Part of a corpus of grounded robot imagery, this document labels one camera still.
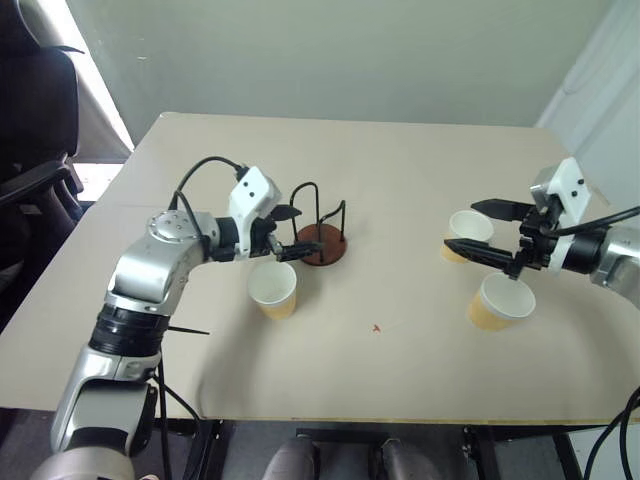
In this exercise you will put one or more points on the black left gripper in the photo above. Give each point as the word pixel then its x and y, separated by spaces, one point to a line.
pixel 262 237

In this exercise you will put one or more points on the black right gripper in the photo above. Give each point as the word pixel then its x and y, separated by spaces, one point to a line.
pixel 537 245

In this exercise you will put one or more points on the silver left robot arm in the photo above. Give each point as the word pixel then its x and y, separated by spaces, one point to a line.
pixel 150 260

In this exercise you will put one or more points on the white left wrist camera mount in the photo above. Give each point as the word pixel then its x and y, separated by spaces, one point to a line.
pixel 252 192

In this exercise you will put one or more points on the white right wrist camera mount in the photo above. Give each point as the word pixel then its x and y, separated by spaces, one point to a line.
pixel 570 187

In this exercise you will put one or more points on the black office chair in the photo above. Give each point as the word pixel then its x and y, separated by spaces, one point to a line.
pixel 35 100

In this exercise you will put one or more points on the dark grey rounded shape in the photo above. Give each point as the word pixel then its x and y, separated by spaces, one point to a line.
pixel 292 462

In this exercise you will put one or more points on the tan paper cup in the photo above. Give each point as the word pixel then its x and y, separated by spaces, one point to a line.
pixel 272 295
pixel 470 227
pixel 500 305

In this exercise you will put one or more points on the black table frame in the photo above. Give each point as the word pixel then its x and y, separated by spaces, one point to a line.
pixel 350 434

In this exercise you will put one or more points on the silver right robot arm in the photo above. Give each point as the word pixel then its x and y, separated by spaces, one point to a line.
pixel 617 260

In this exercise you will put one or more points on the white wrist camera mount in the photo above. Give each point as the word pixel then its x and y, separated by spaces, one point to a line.
pixel 252 192
pixel 570 187

